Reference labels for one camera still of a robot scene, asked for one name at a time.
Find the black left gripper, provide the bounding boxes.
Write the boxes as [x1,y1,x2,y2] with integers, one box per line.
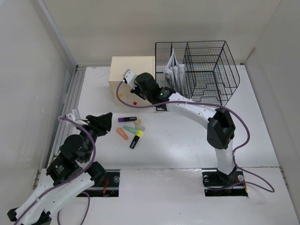
[76,112,113,162]

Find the cream wooden drawer cabinet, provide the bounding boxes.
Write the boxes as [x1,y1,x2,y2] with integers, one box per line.
[109,56,155,107]

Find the grey eraser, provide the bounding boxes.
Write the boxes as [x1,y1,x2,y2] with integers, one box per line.
[135,124,145,131]

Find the white instruction booklet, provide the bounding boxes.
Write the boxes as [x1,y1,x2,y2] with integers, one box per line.
[164,49,185,94]

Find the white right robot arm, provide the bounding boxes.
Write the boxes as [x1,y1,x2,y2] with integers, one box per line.
[123,70,235,185]

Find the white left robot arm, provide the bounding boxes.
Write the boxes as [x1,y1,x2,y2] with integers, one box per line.
[7,112,113,225]

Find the orange highlighter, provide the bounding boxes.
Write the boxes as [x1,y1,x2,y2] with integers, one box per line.
[116,127,129,140]

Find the green highlighter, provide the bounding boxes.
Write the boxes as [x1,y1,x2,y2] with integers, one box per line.
[123,126,139,134]

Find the purple black highlighter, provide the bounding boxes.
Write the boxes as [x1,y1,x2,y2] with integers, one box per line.
[118,117,137,122]

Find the yellow black highlighter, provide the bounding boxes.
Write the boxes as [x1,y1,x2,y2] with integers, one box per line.
[129,130,143,149]

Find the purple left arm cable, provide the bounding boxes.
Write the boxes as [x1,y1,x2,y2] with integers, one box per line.
[14,116,97,225]

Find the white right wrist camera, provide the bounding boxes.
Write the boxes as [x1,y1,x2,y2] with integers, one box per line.
[123,69,137,90]

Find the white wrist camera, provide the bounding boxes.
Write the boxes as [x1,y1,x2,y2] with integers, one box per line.
[65,109,81,122]
[123,69,137,90]

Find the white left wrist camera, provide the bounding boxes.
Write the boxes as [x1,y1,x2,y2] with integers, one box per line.
[65,109,81,122]

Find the aluminium rail frame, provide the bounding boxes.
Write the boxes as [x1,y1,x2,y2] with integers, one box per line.
[33,65,86,189]

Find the black wire mesh organizer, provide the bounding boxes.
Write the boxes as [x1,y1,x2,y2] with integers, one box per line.
[155,40,240,105]

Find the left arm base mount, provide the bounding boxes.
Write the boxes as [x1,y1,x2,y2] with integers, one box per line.
[85,170,120,197]

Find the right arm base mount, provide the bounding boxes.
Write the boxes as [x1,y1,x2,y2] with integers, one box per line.
[202,168,248,197]

